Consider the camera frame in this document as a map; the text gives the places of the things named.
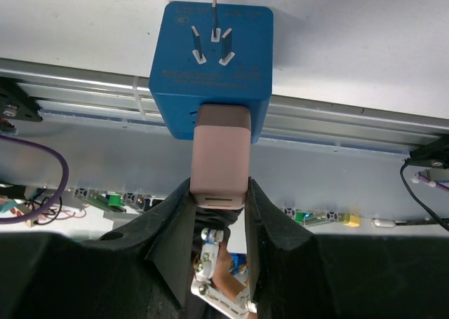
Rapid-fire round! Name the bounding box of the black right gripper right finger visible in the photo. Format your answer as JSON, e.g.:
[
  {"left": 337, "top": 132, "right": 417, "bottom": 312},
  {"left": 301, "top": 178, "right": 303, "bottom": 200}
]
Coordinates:
[{"left": 245, "top": 179, "right": 448, "bottom": 318}]

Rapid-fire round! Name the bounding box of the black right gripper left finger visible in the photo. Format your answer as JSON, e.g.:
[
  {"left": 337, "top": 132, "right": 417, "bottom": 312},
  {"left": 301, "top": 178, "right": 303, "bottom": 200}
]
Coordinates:
[{"left": 1, "top": 182, "right": 196, "bottom": 318}]

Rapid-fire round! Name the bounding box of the pink charger plug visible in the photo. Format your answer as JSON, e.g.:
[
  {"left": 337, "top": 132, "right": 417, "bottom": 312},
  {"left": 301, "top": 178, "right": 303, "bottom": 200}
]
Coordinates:
[{"left": 190, "top": 104, "right": 251, "bottom": 210}]

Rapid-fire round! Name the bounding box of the blue cube socket adapter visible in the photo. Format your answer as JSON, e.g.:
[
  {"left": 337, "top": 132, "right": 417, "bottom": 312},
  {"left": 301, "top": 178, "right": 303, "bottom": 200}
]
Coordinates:
[{"left": 149, "top": 1, "right": 274, "bottom": 143}]

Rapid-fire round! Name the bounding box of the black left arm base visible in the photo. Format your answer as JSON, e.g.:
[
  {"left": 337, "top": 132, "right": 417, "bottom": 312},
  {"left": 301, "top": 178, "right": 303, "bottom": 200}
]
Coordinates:
[{"left": 408, "top": 135, "right": 448, "bottom": 170}]

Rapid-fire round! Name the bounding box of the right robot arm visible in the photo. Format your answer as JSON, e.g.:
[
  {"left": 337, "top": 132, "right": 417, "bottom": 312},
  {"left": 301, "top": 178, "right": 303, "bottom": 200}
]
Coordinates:
[{"left": 1, "top": 180, "right": 448, "bottom": 318}]

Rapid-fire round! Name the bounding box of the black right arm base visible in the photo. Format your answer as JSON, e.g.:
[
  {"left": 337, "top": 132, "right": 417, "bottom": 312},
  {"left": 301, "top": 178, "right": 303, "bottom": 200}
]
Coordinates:
[{"left": 1, "top": 77, "right": 42, "bottom": 122}]

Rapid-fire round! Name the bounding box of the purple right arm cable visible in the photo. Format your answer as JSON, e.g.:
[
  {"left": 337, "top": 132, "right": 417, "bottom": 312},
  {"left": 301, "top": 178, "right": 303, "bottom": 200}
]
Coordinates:
[{"left": 0, "top": 133, "right": 70, "bottom": 225}]

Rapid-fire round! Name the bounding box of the aluminium front rail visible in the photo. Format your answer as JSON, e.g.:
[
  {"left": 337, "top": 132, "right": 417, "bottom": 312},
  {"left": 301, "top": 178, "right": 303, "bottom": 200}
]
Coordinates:
[{"left": 1, "top": 58, "right": 448, "bottom": 151}]

